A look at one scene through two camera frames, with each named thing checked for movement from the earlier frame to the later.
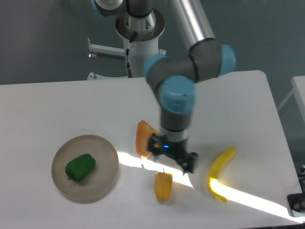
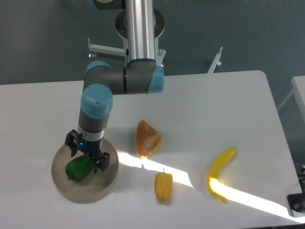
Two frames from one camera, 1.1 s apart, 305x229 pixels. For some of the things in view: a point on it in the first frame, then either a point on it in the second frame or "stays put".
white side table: (298, 90) stays put
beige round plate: (99, 182) stays put
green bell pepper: (79, 168) stays put
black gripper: (175, 150) -> (92, 148)
